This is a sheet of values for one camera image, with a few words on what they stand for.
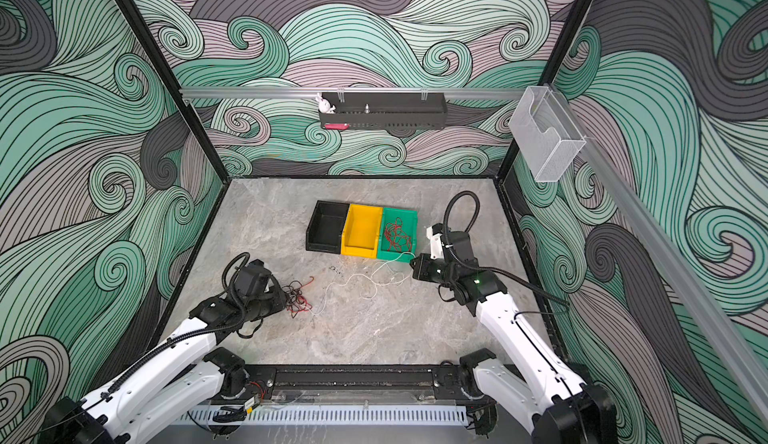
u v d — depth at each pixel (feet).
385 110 3.16
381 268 3.20
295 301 2.81
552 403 1.27
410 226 3.42
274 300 2.38
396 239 3.30
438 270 2.17
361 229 3.49
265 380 2.39
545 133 2.56
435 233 2.36
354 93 3.05
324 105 2.80
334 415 2.49
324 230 3.43
